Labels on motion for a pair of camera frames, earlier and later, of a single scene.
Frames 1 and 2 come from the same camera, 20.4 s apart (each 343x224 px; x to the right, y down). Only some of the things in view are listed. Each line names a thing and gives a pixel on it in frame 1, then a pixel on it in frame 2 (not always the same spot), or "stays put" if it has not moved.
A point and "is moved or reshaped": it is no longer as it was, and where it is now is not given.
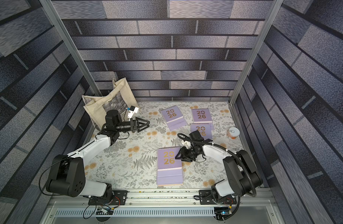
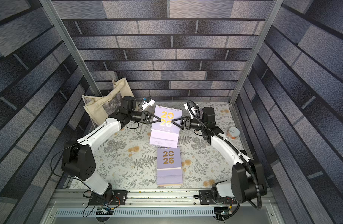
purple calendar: (173, 117) -> (169, 171)
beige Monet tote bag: (120, 99) stays put
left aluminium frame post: (72, 45) stays put
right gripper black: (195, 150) -> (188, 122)
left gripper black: (133, 125) -> (146, 118)
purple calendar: (205, 129) is moved or reshaped
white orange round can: (233, 133) stays put
